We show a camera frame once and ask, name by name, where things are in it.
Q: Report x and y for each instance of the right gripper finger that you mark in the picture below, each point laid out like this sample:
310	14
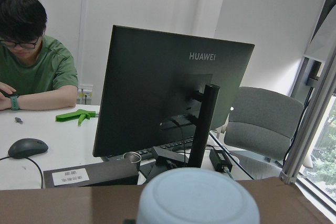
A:
129	221

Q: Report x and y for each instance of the black power adapter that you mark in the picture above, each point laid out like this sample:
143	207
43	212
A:
220	161

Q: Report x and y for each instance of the flat black box with label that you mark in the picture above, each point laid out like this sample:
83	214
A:
121	172

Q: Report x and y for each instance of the person in green shirt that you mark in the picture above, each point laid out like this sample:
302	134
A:
37	71

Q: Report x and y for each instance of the green plastic clamp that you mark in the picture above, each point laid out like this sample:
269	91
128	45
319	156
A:
80	115

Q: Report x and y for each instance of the black computer monitor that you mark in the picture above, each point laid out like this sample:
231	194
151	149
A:
163	87

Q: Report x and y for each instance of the aluminium frame post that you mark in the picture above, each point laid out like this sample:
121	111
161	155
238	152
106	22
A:
307	129

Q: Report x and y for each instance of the grey office chair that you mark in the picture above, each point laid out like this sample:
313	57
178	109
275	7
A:
262	121

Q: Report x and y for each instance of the light blue cup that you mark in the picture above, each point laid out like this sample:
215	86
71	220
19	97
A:
194	195

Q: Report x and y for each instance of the black computer keyboard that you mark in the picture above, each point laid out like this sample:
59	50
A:
180	146

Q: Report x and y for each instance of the black computer mouse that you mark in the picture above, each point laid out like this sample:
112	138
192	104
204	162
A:
27	147

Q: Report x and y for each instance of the small metal cup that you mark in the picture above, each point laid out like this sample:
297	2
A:
134	157

